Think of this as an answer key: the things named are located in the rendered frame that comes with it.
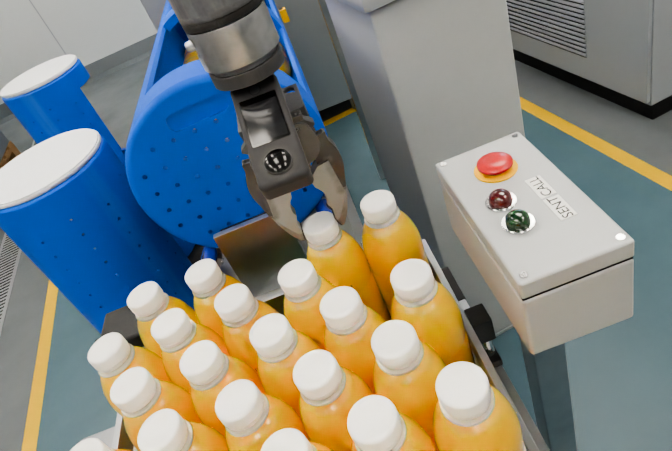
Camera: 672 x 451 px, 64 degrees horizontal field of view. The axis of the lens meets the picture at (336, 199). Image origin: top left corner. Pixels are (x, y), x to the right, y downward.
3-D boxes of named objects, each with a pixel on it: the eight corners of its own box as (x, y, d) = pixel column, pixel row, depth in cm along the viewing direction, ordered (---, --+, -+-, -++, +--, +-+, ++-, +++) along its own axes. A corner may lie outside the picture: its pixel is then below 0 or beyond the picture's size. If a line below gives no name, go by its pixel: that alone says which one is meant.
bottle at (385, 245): (452, 299, 70) (421, 192, 59) (429, 342, 66) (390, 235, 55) (406, 286, 74) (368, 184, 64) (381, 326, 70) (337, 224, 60)
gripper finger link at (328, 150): (354, 173, 58) (314, 111, 53) (358, 180, 56) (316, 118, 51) (317, 195, 58) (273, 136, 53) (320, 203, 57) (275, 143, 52)
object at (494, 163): (504, 154, 56) (502, 145, 56) (520, 171, 54) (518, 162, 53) (472, 167, 57) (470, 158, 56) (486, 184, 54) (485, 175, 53)
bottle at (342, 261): (337, 322, 73) (287, 223, 63) (385, 302, 73) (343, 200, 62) (350, 362, 67) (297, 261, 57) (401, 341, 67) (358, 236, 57)
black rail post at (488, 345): (492, 344, 63) (481, 300, 58) (503, 364, 60) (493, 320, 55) (474, 351, 63) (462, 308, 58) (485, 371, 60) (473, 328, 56)
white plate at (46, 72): (21, 95, 168) (24, 99, 168) (90, 52, 183) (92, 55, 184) (-14, 95, 184) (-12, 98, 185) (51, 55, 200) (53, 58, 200)
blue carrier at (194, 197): (290, 36, 153) (245, -65, 137) (359, 204, 82) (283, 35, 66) (201, 77, 155) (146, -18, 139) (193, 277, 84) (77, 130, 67)
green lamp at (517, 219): (523, 212, 49) (522, 202, 48) (535, 226, 47) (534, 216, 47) (501, 221, 49) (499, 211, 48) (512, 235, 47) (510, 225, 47)
